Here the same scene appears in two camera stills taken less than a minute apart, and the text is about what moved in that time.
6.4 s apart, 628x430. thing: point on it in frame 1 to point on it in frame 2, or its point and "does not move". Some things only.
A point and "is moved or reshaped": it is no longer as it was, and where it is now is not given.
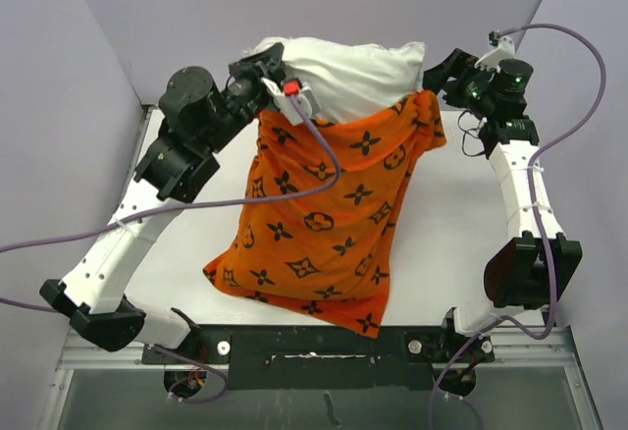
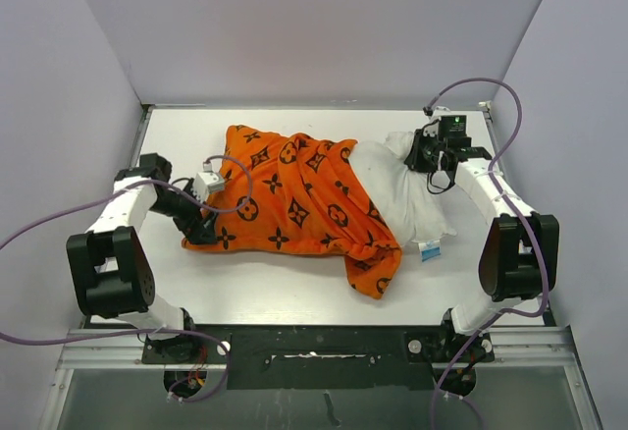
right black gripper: x=459 y=65 to x=416 y=162
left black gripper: x=266 y=63 to x=197 y=230
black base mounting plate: x=275 y=357 does not move
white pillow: x=346 y=76 to x=415 y=198
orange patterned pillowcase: x=328 y=250 is moved or reshaped
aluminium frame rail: x=510 y=350 does not move
